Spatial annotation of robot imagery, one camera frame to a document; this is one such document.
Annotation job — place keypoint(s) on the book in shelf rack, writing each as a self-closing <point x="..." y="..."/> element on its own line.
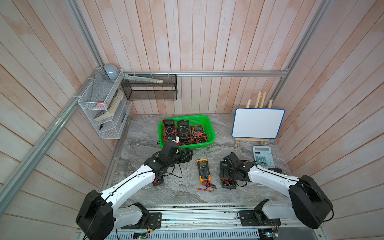
<point x="112" y="108"/>

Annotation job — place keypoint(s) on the orange Victor multimeter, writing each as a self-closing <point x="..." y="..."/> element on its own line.
<point x="199" y="134"/>

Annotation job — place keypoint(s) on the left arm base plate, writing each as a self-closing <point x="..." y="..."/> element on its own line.
<point x="148" y="219"/>

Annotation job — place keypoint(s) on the large red multimeter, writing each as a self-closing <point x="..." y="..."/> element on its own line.
<point x="169" y="128"/>

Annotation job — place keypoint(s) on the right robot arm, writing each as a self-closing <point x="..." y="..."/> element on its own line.
<point x="308" y="203"/>

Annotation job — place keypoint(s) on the grey computer mouse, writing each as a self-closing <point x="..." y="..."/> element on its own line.
<point x="111" y="71"/>

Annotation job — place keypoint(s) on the white wire shelf rack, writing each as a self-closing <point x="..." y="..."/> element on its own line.
<point x="97" y="97"/>

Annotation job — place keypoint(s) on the small black multimeter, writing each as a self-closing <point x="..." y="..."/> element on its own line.
<point x="158" y="181"/>

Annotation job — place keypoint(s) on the yellow multimeter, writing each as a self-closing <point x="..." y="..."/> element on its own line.
<point x="205" y="176"/>

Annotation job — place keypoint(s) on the green plastic basket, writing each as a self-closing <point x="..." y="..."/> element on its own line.
<point x="194" y="120"/>

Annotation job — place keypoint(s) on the green DT9205A multimeter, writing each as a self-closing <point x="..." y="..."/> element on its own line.
<point x="184" y="132"/>

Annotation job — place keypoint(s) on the black mesh wall basket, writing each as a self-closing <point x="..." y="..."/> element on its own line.
<point x="167" y="91"/>

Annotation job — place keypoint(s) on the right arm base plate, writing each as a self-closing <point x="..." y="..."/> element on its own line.
<point x="257" y="217"/>

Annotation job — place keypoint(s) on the blue framed whiteboard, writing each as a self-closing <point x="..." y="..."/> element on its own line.
<point x="272" y="124"/>

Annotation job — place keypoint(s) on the light blue calculator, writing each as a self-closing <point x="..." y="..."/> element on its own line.
<point x="263" y="156"/>

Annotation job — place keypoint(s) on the black yellow utility knife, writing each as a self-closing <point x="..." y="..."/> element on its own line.
<point x="275" y="170"/>

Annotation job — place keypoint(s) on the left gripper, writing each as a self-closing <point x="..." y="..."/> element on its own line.
<point x="189" y="156"/>

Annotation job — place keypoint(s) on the paper sheet on basket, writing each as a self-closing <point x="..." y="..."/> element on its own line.
<point x="140" y="80"/>

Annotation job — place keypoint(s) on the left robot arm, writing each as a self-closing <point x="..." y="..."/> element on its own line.
<point x="101" y="213"/>

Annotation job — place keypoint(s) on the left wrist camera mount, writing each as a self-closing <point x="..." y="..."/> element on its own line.
<point x="174" y="138"/>

